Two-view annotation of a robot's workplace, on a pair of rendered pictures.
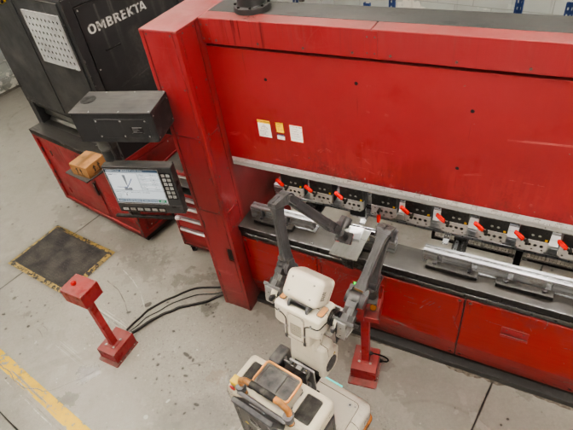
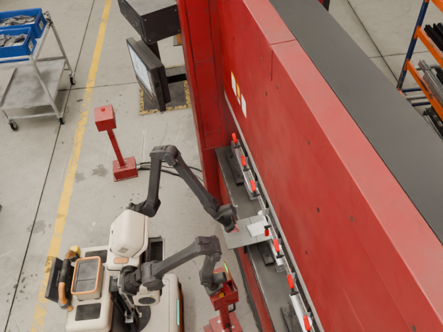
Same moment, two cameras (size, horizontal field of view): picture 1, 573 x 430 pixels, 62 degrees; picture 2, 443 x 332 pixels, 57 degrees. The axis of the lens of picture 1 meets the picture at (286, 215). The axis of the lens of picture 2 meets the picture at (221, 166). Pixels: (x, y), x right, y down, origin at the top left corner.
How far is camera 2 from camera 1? 171 cm
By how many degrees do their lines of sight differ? 34
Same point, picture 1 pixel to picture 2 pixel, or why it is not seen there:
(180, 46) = not seen: outside the picture
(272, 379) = (88, 271)
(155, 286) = (184, 149)
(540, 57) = (359, 214)
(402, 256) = (279, 282)
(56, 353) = (101, 145)
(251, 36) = not seen: outside the picture
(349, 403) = not seen: outside the picture
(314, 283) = (120, 234)
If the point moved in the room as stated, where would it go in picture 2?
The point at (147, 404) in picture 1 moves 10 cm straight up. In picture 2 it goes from (101, 217) to (98, 211)
